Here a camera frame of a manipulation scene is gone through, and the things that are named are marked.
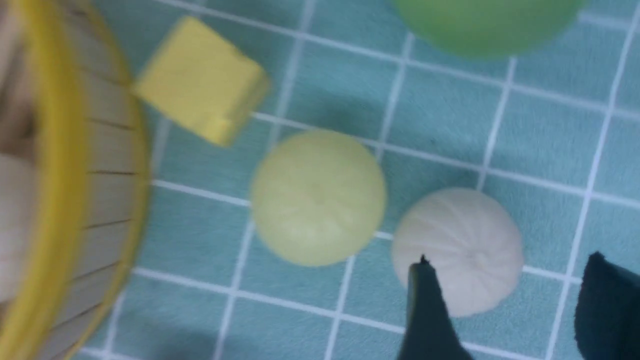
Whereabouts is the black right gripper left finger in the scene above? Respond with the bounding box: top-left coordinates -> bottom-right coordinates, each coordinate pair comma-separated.
397,255 -> 473,360

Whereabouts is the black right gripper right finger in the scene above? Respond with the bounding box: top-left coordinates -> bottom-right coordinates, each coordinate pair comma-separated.
574,251 -> 640,360

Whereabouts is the white bun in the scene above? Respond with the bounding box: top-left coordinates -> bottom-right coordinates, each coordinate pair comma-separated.
391,187 -> 525,318

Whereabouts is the yellow bun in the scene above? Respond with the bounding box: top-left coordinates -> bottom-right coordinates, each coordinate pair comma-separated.
250,129 -> 387,267

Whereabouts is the bamboo steamer tray yellow rim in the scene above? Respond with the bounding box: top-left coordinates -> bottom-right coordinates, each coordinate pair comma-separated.
1,0 -> 150,360

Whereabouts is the green checked tablecloth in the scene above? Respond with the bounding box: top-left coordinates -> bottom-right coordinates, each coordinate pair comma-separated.
75,0 -> 639,360

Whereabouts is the green toy apple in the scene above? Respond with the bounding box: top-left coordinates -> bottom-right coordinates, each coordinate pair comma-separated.
393,0 -> 586,59

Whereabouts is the yellow cube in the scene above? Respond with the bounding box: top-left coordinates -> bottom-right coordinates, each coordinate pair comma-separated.
134,16 -> 271,147

